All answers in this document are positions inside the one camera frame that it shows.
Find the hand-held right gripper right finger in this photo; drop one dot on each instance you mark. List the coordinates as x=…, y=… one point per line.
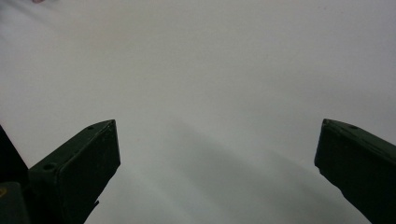
x=361, y=168

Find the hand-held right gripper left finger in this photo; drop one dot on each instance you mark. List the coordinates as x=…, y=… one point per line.
x=81, y=174

